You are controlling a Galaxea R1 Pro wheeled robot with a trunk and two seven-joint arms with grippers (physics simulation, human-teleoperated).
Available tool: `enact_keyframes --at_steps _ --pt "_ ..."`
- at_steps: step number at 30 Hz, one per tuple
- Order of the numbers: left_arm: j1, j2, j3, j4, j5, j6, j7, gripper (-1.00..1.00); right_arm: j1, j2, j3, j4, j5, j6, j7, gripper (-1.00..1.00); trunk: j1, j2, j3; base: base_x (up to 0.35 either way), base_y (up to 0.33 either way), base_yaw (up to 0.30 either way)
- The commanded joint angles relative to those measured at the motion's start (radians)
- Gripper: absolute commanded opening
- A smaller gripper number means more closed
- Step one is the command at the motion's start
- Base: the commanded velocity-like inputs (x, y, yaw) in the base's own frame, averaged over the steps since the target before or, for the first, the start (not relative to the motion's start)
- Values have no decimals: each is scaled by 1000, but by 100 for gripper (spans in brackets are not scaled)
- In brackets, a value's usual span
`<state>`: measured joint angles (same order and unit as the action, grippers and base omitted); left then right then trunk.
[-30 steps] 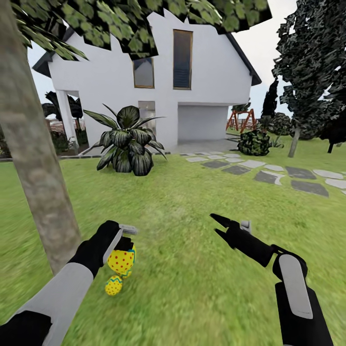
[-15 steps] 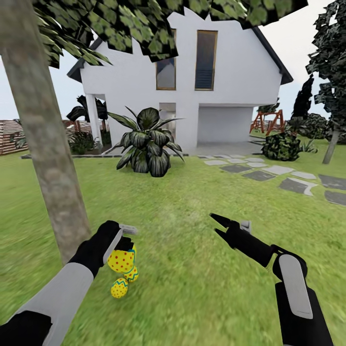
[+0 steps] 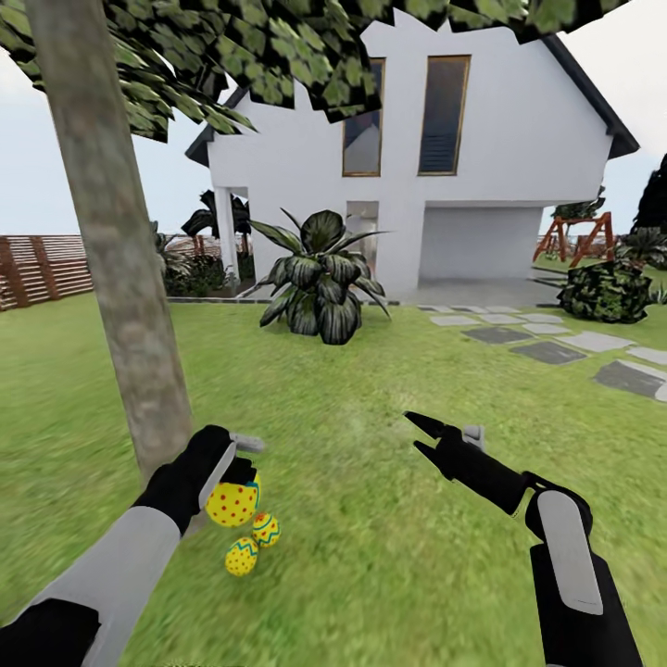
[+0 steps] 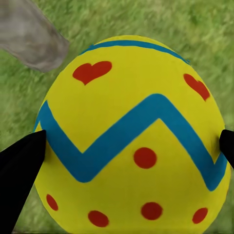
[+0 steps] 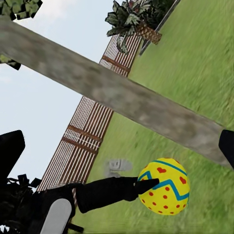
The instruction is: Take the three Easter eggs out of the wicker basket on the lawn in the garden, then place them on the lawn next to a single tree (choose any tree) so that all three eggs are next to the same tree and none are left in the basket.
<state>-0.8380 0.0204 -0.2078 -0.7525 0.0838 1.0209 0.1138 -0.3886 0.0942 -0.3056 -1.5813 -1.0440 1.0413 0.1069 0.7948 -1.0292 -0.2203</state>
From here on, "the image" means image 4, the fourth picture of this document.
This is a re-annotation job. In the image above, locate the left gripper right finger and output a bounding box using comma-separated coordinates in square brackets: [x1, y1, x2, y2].
[219, 129, 234, 169]

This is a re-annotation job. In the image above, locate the easter egg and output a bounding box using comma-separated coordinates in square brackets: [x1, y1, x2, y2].
[33, 35, 231, 234]

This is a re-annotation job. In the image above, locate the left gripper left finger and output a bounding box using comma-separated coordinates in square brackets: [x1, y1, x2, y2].
[0, 130, 46, 234]

